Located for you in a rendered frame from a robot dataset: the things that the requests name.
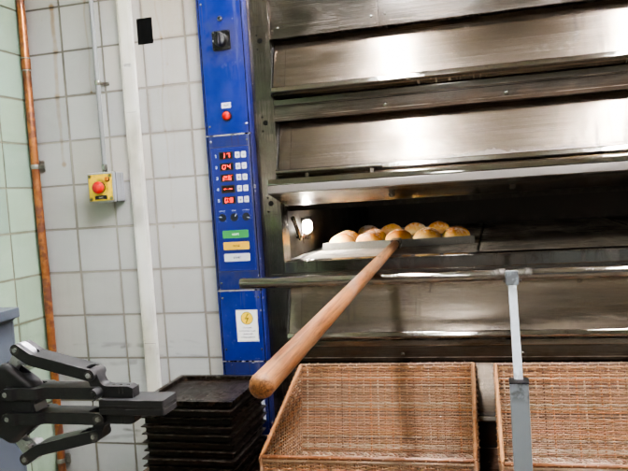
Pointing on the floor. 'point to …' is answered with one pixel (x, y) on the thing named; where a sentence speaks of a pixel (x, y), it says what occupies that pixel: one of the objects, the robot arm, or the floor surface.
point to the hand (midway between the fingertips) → (137, 403)
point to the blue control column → (230, 88)
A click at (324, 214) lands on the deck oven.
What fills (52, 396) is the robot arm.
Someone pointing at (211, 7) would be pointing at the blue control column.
